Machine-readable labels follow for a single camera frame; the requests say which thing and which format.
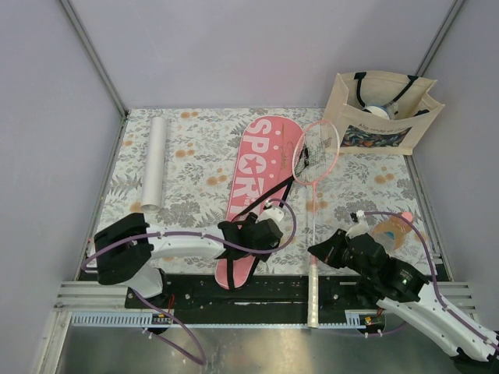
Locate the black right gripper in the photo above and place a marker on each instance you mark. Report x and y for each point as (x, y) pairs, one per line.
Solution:
(327, 250)

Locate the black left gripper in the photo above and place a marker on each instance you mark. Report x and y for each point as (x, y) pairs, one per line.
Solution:
(250, 220)

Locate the pink racket bag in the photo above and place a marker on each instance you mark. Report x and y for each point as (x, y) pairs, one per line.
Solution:
(263, 170)

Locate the pink racket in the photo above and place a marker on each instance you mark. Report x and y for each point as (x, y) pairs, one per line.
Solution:
(314, 157)

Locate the white shuttlecock tube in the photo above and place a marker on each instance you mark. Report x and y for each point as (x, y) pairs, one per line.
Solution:
(151, 198)

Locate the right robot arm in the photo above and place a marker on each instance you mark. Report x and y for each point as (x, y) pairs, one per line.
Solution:
(401, 289)

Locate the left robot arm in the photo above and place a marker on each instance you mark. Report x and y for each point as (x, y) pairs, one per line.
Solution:
(126, 248)

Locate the pink capped bottle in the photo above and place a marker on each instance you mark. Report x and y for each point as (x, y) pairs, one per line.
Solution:
(391, 234)

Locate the floral table cloth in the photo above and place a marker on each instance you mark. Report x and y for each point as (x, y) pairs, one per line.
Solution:
(200, 159)

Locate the beige canvas tote bag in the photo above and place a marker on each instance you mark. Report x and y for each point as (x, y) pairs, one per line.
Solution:
(363, 132)

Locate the water bottle in tote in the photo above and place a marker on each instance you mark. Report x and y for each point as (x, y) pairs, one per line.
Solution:
(386, 111)

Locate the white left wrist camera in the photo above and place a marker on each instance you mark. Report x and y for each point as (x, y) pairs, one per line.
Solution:
(271, 212)

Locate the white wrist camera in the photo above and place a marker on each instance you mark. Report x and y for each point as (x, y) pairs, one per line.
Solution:
(360, 227)
(271, 212)

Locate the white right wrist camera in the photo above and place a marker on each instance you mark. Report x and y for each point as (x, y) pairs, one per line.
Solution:
(360, 227)

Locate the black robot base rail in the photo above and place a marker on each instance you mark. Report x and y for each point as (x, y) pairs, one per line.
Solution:
(191, 292)

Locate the white slotted cable duct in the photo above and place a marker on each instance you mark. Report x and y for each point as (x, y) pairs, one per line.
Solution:
(242, 315)

